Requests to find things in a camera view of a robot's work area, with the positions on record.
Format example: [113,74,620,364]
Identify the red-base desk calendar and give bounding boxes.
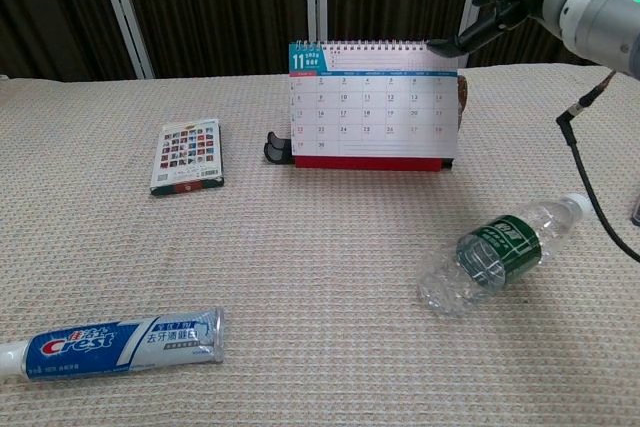
[288,38,470,172]

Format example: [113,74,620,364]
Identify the clear green-label water bottle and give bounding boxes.
[416,192,593,317]

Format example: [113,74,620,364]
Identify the black binder clips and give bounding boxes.
[263,131,297,166]

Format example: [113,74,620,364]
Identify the dark brown curtain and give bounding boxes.
[0,0,640,82]

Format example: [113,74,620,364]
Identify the playing card box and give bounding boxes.
[149,118,226,198]

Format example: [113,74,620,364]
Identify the beige woven tablecloth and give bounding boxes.
[0,62,640,427]

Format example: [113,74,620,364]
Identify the blue Crest toothpaste tube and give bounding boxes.
[0,306,226,384]

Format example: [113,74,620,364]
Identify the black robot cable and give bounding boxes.
[555,69,640,265]

